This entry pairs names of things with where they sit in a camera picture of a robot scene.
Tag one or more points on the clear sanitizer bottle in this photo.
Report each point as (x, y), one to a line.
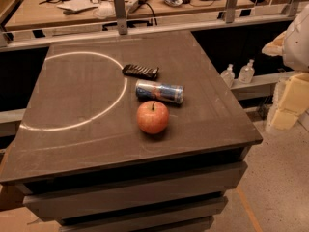
(246, 72)
(228, 76)

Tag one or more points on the blue silver redbull can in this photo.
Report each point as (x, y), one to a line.
(145, 89)

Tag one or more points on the grey power strip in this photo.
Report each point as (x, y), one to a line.
(139, 0)

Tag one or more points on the metal rail frame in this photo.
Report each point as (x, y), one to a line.
(27, 23)

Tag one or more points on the clear sanitizer bottle right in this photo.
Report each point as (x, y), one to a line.
(246, 72)

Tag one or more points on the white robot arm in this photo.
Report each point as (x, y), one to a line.
(296, 44)

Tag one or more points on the black snack bar wrapper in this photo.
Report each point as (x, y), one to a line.
(141, 72)

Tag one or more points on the wooden drawer cabinet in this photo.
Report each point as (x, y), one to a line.
(171, 195)

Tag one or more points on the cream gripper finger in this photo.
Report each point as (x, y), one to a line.
(290, 100)
(275, 48)

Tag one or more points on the red apple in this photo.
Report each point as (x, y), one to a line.
(152, 117)

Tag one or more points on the clear sanitizer bottle left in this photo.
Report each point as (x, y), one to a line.
(228, 76)

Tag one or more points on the white papers on desk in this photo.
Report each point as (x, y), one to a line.
(77, 5)

